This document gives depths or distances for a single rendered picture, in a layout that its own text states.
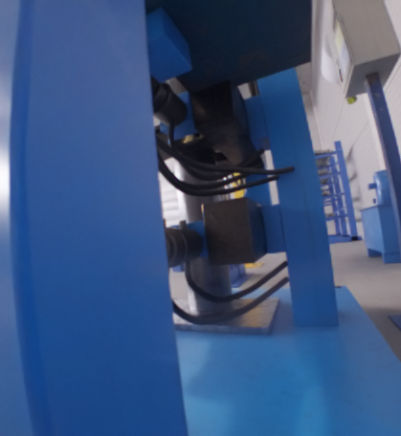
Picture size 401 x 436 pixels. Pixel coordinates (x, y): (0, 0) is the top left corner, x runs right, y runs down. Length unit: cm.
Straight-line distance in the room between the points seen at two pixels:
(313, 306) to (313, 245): 23
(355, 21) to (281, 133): 70
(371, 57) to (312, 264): 95
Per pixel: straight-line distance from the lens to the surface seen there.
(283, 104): 106
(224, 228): 72
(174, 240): 60
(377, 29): 147
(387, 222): 297
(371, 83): 144
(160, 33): 61
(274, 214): 95
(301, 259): 94
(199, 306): 109
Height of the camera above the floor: 49
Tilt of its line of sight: 5 degrees up
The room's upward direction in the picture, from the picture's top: 6 degrees counter-clockwise
